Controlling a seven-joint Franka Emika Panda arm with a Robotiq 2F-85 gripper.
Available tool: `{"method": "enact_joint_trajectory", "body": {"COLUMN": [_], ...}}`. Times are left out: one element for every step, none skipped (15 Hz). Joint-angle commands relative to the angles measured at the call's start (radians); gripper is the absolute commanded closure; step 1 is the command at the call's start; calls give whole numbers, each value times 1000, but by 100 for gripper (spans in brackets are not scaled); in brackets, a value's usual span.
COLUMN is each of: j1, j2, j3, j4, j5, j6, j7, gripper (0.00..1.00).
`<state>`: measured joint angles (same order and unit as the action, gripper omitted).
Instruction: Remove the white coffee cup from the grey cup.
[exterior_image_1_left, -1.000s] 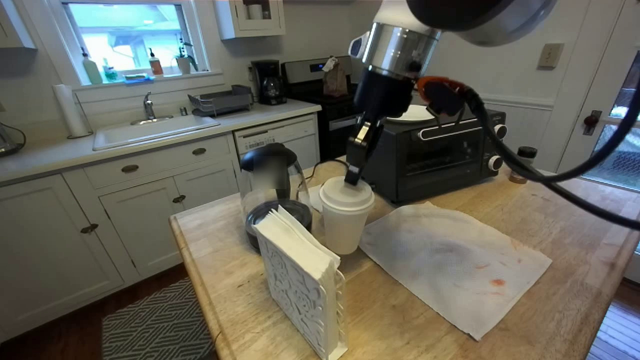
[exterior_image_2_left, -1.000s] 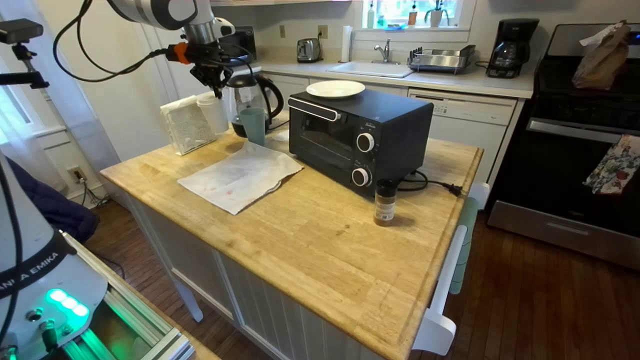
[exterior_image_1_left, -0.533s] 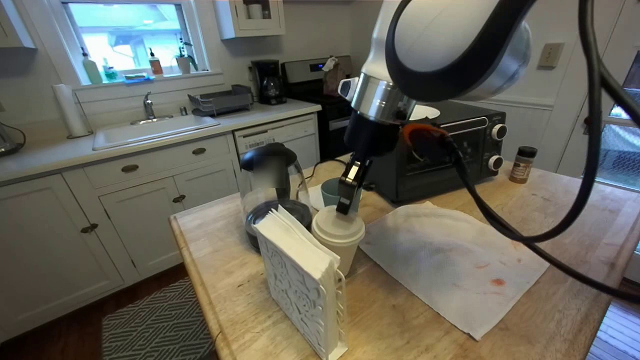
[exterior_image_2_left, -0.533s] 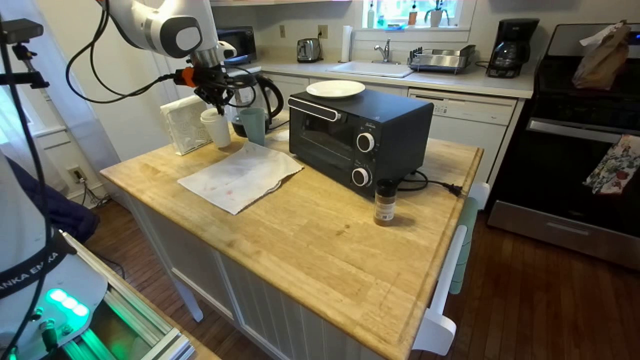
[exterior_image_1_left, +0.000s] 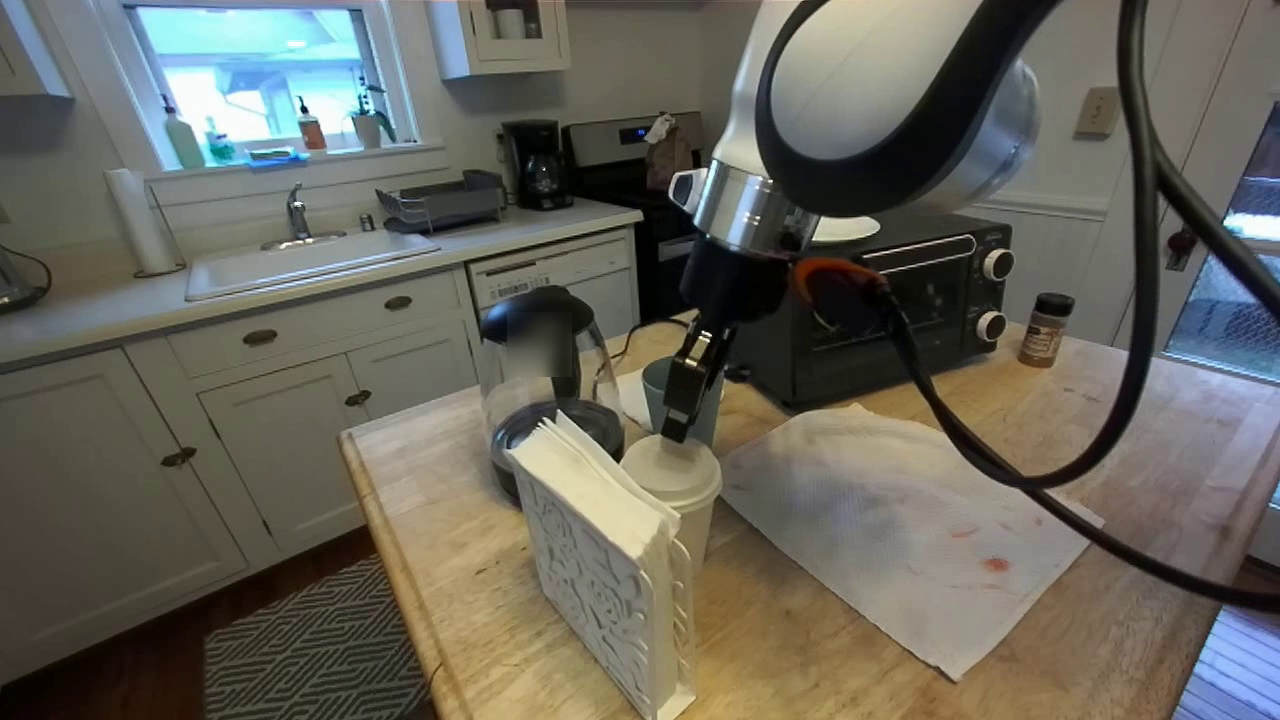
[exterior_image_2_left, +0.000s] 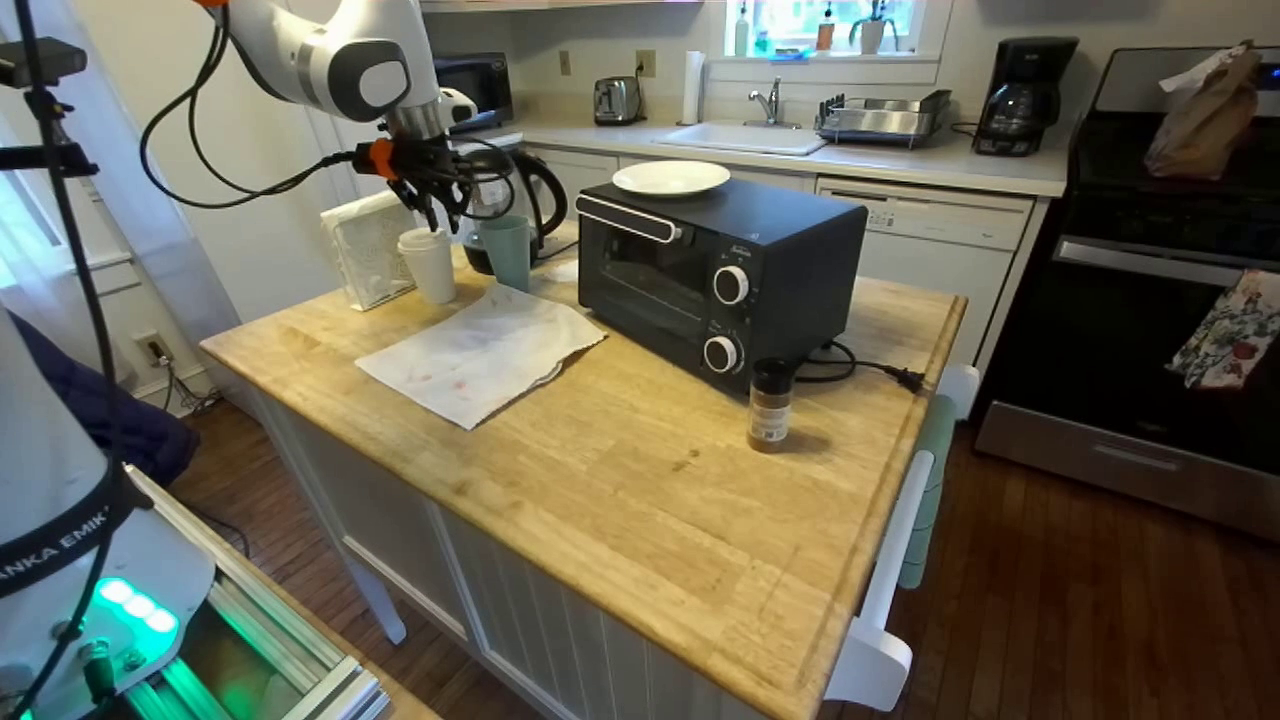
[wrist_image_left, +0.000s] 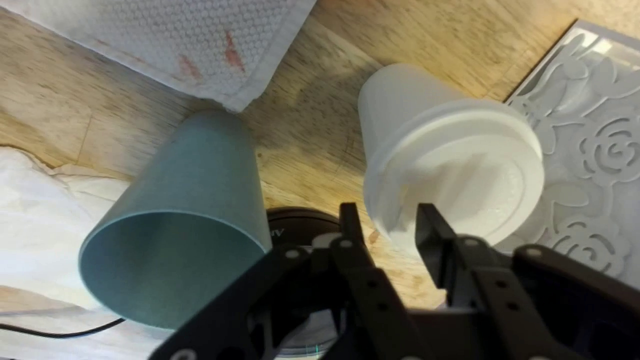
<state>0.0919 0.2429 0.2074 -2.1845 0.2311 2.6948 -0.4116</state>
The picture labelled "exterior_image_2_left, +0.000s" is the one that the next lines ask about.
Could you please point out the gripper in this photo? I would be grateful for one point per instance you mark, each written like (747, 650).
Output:
(420, 158)

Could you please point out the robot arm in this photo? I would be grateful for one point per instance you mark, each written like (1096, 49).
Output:
(330, 60)

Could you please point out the white coffee cup with lid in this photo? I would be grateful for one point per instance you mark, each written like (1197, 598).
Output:
(430, 268)

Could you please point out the grey cup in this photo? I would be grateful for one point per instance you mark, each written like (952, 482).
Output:
(508, 255)

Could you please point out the black coffee maker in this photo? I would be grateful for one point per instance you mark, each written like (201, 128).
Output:
(1022, 100)

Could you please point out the white napkin holder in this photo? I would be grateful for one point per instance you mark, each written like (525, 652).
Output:
(365, 250)

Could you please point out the black electric kettle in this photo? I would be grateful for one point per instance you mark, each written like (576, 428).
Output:
(545, 205)

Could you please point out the black microwave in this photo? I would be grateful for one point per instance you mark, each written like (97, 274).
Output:
(480, 88)

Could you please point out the stained white paper towel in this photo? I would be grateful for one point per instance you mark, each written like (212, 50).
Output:
(480, 355)

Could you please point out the silver toaster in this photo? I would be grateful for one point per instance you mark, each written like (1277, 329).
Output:
(616, 100)

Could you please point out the toaster oven door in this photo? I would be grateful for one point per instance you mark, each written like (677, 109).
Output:
(640, 280)

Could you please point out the white plate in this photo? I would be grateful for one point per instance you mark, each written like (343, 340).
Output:
(670, 178)

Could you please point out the paper towel roll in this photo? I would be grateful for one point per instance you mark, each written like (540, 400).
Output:
(693, 88)

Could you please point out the toaster oven knob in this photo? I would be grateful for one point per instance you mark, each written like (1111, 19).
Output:
(721, 354)
(731, 285)

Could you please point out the white sink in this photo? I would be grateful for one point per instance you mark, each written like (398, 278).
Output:
(745, 137)

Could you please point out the black toaster oven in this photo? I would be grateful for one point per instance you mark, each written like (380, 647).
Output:
(760, 250)

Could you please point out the tap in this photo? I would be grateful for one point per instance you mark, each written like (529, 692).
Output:
(770, 102)

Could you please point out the clear soap bottle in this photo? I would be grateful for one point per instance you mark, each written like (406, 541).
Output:
(741, 32)

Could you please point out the spice jar with black lid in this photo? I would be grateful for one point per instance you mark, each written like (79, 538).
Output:
(770, 410)

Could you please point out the dark blue cloth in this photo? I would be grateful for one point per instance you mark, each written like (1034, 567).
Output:
(110, 420)

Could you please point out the orange soap bottle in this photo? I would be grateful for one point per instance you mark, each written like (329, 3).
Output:
(825, 32)

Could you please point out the window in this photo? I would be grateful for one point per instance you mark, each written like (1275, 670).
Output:
(830, 25)

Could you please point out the dish rack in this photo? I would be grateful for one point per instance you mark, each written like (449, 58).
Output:
(885, 118)

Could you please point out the white plant pot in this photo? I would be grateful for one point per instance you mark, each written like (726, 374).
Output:
(872, 36)

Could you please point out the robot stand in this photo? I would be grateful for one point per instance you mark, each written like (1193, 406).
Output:
(300, 650)

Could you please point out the white dishwasher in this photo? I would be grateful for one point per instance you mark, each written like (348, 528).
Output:
(930, 260)

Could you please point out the green towel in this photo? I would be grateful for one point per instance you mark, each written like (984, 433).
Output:
(930, 490)

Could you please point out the black stove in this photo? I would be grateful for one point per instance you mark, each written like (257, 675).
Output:
(1120, 340)

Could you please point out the stove drawer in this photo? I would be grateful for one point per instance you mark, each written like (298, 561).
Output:
(1130, 465)

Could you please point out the brown paper bag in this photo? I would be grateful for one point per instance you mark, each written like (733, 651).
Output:
(1205, 120)

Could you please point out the floral dish towel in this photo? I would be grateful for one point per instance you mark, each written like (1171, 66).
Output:
(1235, 335)

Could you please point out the wall socket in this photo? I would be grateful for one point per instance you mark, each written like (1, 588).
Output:
(646, 63)
(565, 63)
(152, 350)

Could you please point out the camera on mount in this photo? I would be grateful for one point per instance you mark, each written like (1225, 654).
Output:
(45, 62)

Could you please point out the white towel rail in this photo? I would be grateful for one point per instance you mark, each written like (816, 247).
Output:
(885, 600)

